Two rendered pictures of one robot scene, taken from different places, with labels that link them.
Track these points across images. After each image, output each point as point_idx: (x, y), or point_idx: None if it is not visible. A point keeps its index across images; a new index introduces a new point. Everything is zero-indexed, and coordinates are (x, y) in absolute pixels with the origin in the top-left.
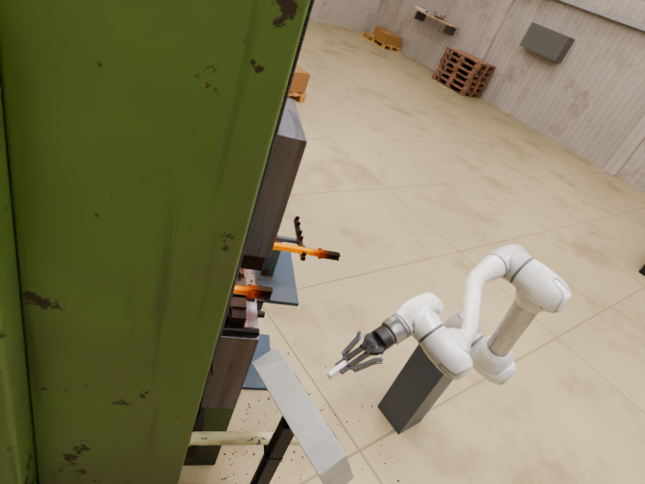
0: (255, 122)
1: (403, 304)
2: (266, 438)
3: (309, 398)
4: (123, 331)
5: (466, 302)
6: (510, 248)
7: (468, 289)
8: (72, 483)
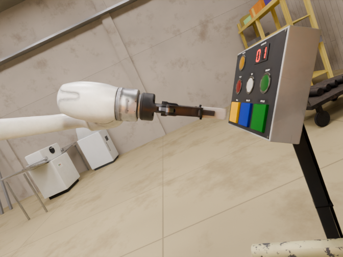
0: None
1: (99, 90)
2: (313, 240)
3: (256, 44)
4: None
5: (28, 120)
6: None
7: (2, 121)
8: None
